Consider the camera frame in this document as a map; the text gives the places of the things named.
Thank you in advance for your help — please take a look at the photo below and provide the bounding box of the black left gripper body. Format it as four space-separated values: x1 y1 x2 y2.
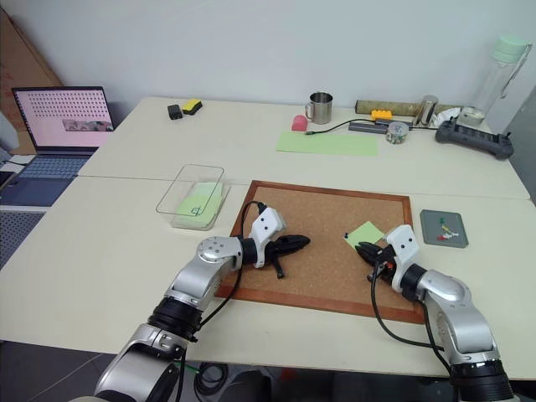
264 236 294 280

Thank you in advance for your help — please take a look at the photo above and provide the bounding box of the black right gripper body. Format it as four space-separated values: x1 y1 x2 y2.
367 245 399 283

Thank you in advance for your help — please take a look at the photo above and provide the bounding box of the small green sticky note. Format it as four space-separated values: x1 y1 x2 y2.
343 220 387 250

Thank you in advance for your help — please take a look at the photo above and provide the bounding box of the grey plastic tray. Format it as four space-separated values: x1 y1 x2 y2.
419 209 470 250

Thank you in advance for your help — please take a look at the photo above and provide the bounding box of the green note with drawing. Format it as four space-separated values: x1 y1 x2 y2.
175 181 224 228

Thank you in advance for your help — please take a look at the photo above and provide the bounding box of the clear plastic box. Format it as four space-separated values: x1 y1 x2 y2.
156 163 232 230

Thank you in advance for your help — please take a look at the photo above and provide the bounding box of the wood-framed cork board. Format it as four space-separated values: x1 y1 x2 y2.
214 179 428 326

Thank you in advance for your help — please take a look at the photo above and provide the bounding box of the long green paper strip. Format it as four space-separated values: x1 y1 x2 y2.
275 131 379 157

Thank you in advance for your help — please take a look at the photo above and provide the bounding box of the grey usb hub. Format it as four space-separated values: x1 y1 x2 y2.
348 121 389 135

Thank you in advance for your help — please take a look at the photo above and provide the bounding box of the stainless steel mug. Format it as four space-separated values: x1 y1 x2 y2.
303 91 335 126

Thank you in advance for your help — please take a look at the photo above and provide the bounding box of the long olive wooden bar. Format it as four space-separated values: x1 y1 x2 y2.
355 99 464 116

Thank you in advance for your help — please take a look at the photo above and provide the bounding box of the shiny steel cylinder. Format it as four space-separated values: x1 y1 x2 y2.
411 95 440 127

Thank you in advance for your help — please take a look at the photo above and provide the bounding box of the white crumpled cloth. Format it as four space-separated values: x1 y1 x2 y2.
432 106 462 129

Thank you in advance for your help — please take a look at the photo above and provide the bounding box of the grey panel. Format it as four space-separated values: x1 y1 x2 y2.
499 85 536 203

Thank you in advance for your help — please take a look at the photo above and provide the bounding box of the clear bottle with green lid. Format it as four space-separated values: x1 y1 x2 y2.
470 34 533 125

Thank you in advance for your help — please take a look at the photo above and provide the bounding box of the open laptop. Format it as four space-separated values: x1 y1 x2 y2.
0 85 116 209

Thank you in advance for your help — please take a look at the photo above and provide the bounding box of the perforated grey mat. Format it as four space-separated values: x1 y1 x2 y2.
0 210 46 270

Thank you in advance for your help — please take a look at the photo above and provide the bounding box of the white device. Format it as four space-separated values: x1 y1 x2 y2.
0 111 20 157

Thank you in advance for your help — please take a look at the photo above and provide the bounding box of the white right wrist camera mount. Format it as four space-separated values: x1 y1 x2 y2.
385 224 421 274

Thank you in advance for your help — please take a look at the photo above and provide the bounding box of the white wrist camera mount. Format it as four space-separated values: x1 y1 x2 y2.
250 207 287 270
385 224 421 274

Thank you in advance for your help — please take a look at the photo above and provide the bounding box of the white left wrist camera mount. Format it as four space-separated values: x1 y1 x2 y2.
250 207 287 270

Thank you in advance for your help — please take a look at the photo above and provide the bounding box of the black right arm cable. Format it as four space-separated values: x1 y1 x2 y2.
369 258 446 352

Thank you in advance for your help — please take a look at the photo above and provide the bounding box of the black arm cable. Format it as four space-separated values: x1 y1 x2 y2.
369 258 446 352
193 200 266 334

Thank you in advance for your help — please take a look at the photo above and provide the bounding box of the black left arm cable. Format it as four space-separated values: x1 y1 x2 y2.
193 200 266 334

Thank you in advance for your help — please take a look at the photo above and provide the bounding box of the thin black usb cable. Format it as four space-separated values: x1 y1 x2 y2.
305 120 378 137

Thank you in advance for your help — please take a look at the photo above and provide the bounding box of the coiled black floor cable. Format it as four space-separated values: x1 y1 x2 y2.
193 361 230 397

